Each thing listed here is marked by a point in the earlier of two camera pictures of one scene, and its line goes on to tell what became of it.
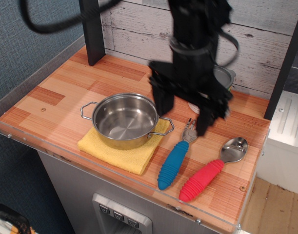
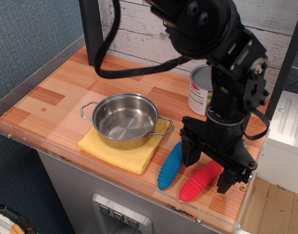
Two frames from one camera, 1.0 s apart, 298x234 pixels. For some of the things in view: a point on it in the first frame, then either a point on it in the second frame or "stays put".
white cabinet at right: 282,158 stays put
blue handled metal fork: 175,156 stays put
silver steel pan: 126,120 stays put
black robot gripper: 193,72 -> 222,144
